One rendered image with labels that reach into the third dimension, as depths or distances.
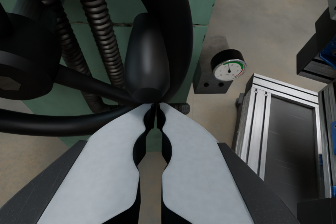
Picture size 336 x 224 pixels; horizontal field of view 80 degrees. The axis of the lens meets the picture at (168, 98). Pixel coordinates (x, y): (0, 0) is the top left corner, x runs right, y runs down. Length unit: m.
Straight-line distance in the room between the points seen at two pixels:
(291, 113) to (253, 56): 0.59
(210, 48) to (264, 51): 1.10
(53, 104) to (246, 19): 1.52
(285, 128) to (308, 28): 1.16
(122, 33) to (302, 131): 0.83
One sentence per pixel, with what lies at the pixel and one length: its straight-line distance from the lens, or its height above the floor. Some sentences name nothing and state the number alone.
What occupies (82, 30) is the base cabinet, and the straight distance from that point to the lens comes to 0.40.
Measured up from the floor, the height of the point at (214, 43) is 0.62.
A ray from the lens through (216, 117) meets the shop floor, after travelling 1.12.
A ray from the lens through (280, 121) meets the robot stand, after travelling 0.98.
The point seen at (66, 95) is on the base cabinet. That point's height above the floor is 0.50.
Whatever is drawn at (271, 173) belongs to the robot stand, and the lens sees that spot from 0.87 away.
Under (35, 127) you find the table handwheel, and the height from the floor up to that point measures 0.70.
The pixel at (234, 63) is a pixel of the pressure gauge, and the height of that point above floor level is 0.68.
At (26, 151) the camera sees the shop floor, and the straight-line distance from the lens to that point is 1.14.
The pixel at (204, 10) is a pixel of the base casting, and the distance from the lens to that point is 0.37.
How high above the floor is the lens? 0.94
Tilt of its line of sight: 57 degrees down
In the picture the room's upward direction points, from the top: 8 degrees clockwise
